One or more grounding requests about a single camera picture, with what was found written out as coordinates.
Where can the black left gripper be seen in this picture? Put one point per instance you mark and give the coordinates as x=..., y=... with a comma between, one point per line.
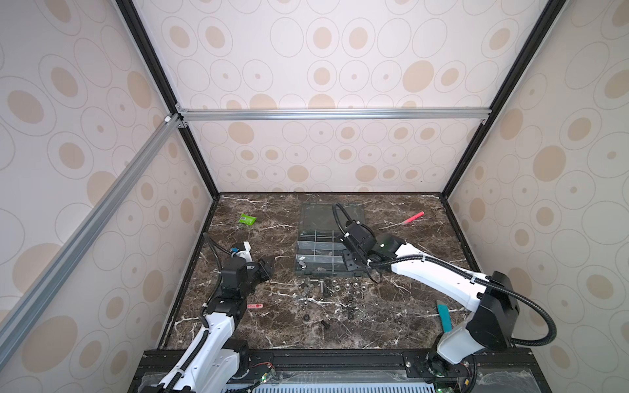
x=260, y=265

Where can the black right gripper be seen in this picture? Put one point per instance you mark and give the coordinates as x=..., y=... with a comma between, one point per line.
x=349, y=265

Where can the clear plastic organizer box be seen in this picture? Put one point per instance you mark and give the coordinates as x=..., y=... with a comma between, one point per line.
x=318, y=251

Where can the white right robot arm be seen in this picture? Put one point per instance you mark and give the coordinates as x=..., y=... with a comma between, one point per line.
x=492, y=308

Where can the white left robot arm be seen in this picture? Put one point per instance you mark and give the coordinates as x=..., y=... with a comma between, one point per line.
x=213, y=357

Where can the green snack packet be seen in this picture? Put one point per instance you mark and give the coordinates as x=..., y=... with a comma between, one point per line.
x=247, y=219

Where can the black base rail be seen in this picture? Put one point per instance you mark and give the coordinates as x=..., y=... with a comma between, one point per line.
x=395, y=370

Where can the teal tool handle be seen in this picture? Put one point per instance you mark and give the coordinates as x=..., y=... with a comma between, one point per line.
x=444, y=315

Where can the silver aluminium frame bar back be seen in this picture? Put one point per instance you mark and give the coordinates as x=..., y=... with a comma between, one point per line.
x=361, y=114

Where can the silver aluminium frame bar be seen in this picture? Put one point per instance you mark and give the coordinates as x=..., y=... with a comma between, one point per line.
x=361, y=114
x=32, y=305

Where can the silver aluminium frame bar left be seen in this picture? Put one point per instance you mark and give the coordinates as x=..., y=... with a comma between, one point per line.
x=32, y=305

